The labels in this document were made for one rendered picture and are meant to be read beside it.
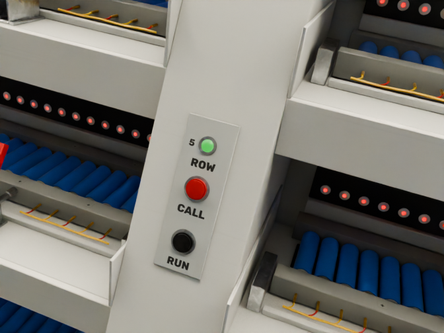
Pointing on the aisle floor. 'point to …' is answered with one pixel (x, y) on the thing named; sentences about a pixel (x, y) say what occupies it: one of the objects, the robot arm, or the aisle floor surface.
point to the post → (256, 135)
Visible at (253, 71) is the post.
